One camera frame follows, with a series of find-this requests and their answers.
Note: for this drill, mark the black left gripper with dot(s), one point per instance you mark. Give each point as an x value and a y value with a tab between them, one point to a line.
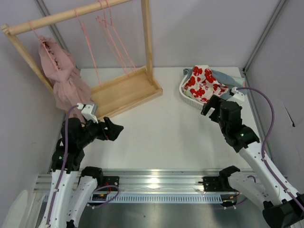
106	133

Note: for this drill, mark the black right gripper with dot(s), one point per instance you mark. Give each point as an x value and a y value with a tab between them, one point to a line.
214	108

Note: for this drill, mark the pink pleated skirt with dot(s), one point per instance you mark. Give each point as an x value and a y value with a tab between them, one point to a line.
68	87

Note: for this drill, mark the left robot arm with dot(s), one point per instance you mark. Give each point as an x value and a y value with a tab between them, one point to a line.
71	187

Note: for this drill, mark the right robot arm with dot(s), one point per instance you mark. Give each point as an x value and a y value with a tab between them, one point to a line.
281	204

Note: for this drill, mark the white laundry basket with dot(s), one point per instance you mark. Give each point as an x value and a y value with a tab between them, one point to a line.
190	99

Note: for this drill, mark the red floral white garment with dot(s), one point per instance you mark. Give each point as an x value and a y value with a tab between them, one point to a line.
201	84

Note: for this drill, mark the blue denim garment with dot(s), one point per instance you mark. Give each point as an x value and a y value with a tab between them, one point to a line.
231	80

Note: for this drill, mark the wooden clothes rack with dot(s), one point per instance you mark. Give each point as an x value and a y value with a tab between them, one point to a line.
118	92

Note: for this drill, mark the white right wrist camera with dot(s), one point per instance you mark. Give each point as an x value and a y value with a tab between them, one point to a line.
236	96

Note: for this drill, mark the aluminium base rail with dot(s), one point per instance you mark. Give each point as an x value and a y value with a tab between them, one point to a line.
157	181

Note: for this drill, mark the white slotted cable duct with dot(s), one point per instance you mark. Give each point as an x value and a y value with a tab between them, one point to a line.
157	198

